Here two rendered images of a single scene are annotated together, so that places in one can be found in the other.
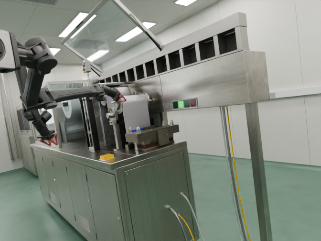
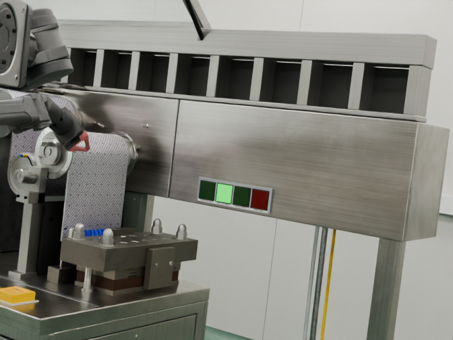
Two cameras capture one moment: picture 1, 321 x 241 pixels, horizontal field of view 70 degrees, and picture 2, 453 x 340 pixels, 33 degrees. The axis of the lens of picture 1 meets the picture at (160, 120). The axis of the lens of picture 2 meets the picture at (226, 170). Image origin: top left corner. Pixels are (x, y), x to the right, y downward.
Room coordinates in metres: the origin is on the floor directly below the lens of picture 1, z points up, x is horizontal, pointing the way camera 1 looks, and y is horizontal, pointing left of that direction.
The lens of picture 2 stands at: (-0.35, 0.47, 1.36)
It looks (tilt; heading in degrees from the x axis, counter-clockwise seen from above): 3 degrees down; 343
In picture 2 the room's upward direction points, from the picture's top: 7 degrees clockwise
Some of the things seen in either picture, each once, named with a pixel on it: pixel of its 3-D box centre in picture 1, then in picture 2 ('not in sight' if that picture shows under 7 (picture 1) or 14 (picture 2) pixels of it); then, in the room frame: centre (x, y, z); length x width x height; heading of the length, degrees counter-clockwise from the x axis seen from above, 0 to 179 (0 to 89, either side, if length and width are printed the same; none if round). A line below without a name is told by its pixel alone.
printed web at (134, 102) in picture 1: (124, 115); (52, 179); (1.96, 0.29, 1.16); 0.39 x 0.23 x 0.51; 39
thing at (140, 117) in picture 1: (137, 120); (94, 206); (1.80, 0.18, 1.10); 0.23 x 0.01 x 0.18; 129
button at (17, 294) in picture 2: (107, 157); (14, 295); (1.51, 0.39, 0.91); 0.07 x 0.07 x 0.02; 39
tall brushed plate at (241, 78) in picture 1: (123, 102); (23, 126); (2.56, 0.37, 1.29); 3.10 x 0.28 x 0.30; 39
